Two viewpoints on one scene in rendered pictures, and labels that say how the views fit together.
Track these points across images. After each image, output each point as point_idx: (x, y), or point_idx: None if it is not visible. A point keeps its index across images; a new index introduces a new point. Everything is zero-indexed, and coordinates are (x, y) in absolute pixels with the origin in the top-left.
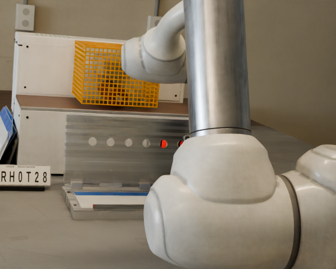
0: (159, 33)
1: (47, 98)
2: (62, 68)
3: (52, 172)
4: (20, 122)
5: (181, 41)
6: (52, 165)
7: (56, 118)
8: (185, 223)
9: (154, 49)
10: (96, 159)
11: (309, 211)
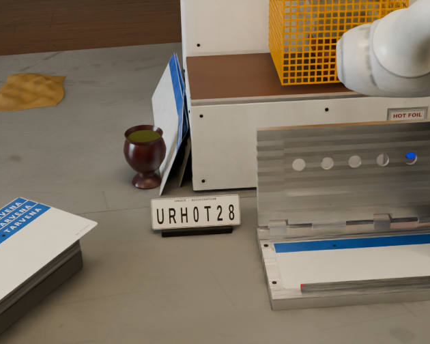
0: (399, 38)
1: (232, 63)
2: (251, 11)
3: (243, 186)
4: (192, 123)
5: None
6: (242, 177)
7: (244, 112)
8: None
9: (392, 61)
10: (306, 190)
11: None
